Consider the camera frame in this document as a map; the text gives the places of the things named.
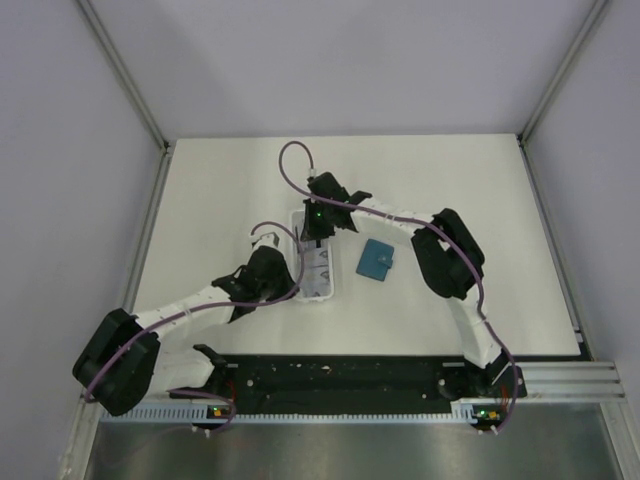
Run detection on aluminium frame rail front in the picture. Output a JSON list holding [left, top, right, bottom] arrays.
[[519, 362, 626, 403]]

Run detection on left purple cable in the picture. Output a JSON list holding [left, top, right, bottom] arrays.
[[82, 219, 307, 405]]

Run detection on silver VIP card bottom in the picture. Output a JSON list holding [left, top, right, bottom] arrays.
[[300, 268, 334, 301]]

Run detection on white plastic basket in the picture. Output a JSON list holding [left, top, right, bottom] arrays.
[[289, 210, 335, 303]]

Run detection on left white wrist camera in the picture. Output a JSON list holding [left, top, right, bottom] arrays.
[[252, 231, 280, 250]]

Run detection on aluminium corner post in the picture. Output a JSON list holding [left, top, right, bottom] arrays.
[[518, 0, 613, 145], [73, 0, 170, 152]]

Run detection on purple cable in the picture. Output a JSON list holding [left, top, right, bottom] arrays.
[[277, 141, 519, 436], [82, 219, 307, 405]]

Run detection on silver vip card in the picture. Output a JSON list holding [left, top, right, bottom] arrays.
[[304, 246, 331, 271], [299, 230, 316, 253], [300, 268, 334, 301]]

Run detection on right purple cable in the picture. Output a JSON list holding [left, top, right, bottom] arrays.
[[277, 141, 519, 436]]

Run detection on silver VIP card middle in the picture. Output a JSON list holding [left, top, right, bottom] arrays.
[[304, 246, 331, 271]]

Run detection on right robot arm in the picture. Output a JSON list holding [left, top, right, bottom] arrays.
[[295, 172, 523, 399]]

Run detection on silver VIP card top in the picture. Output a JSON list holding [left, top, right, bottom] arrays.
[[299, 230, 316, 253]]

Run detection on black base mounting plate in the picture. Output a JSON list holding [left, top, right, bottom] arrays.
[[200, 354, 527, 400]]

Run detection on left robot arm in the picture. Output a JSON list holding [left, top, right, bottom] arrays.
[[72, 244, 304, 416]]

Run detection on right aluminium corner post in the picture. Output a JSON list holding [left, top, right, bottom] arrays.
[[518, 0, 613, 145]]

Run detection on blue leather card holder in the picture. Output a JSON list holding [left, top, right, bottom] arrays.
[[356, 239, 395, 282]]

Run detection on left aluminium corner post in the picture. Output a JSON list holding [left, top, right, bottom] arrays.
[[73, 0, 170, 152]]

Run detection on grey slotted cable duct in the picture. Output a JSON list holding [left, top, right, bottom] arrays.
[[100, 400, 498, 425]]

